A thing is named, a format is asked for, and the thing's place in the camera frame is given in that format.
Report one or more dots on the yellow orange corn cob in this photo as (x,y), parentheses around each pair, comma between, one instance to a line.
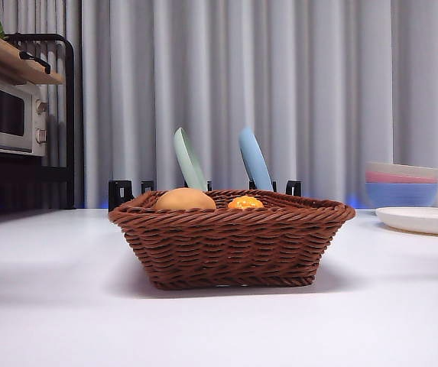
(246,203)

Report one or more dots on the blue bowl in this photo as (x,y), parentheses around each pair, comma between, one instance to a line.
(402,193)

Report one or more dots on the brown wicker basket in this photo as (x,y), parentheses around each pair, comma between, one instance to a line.
(226,244)

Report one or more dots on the black metal shelf rack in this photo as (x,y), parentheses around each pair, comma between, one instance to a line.
(69,114)

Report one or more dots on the wooden cutting board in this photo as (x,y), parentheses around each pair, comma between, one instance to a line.
(12,61)

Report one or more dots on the brown potato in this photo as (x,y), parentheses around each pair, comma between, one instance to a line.
(184,200)

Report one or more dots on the grey curtain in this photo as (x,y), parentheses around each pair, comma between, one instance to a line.
(318,76)

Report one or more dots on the black dish rack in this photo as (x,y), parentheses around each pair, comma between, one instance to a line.
(117,191)

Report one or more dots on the cream bowl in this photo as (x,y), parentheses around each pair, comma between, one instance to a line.
(402,169)

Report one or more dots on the silver toaster oven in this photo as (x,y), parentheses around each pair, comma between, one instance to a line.
(0,114)

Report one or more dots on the pale blue plate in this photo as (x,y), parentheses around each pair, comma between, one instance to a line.
(255,160)

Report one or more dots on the white plate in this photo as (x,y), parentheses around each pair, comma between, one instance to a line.
(421,221)

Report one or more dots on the pale green plate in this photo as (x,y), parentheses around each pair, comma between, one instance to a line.
(189,164)

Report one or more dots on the pink bowl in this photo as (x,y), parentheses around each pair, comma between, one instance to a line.
(394,178)

